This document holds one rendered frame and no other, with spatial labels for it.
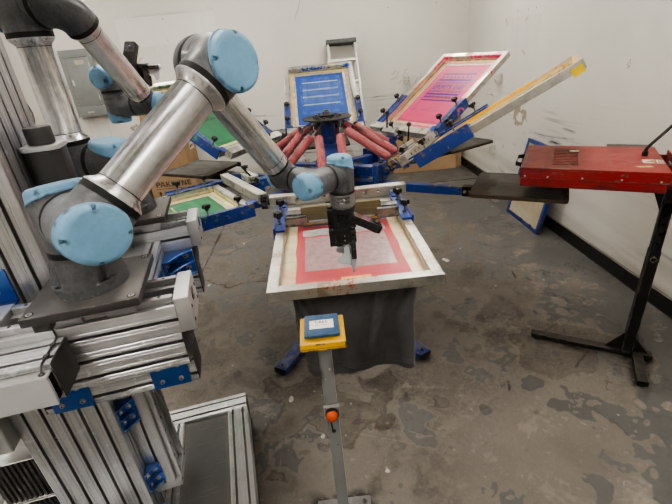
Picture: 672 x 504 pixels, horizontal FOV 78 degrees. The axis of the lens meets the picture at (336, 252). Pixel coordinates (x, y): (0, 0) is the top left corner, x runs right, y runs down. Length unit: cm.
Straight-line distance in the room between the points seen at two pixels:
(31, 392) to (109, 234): 35
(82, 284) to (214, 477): 114
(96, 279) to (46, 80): 70
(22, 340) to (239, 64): 72
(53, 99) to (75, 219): 74
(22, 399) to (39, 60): 91
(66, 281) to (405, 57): 543
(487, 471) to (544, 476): 23
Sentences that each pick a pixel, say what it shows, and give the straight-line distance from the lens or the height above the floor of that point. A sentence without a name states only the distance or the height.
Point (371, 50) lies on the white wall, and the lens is 594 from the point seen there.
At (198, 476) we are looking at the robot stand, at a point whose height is 21.
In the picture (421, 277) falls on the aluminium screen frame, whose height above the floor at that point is 99.
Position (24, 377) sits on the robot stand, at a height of 117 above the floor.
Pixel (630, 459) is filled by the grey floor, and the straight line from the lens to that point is 234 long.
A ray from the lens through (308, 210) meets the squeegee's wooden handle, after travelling 185.
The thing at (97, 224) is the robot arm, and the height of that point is 144.
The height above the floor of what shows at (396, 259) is 95.
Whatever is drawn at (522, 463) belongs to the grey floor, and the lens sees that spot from 217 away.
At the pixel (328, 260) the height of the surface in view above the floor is 96.
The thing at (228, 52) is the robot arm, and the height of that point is 169.
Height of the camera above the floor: 168
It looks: 26 degrees down
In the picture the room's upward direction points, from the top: 5 degrees counter-clockwise
